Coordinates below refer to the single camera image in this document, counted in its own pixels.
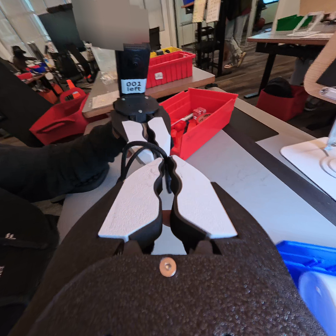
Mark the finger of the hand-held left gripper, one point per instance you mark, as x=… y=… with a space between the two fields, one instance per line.
x=161 y=131
x=133 y=131

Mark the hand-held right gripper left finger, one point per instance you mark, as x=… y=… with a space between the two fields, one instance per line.
x=131 y=207

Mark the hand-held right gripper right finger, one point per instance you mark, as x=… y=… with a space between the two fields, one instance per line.
x=202 y=207

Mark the blue plastic bin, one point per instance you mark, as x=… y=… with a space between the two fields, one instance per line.
x=301 y=252

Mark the person's left hand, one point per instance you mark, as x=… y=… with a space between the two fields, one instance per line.
x=129 y=154

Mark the clear plastic bag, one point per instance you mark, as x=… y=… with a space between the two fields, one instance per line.
x=107 y=77

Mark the red ribbed bin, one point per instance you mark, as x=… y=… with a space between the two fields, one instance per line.
x=170 y=68

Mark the yellow plastic bin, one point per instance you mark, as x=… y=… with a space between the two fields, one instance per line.
x=170 y=49

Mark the red plastic bin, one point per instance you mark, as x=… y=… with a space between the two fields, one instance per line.
x=210 y=136

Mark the grey side table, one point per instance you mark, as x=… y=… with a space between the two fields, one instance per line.
x=183 y=81

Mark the orange traffic cone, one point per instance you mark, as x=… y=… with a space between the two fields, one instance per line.
x=71 y=85

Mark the red tote basket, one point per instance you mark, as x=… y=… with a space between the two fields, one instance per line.
x=60 y=123

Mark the black monitor screen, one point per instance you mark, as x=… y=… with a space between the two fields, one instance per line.
x=60 y=28

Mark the paper flip board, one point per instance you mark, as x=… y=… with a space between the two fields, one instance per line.
x=212 y=10
x=198 y=10

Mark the black display easel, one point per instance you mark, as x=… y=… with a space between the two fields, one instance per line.
x=21 y=105

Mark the person's black hoodie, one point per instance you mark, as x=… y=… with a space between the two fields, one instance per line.
x=21 y=249

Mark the black round bag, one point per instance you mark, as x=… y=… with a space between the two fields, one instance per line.
x=278 y=88

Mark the long wooden desk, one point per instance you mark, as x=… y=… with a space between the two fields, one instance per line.
x=275 y=39

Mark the white cylindrical bottle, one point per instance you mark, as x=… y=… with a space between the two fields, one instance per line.
x=320 y=301

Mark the green plastic bin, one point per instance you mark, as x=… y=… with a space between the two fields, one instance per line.
x=288 y=22

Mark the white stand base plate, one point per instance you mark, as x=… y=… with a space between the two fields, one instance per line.
x=301 y=157

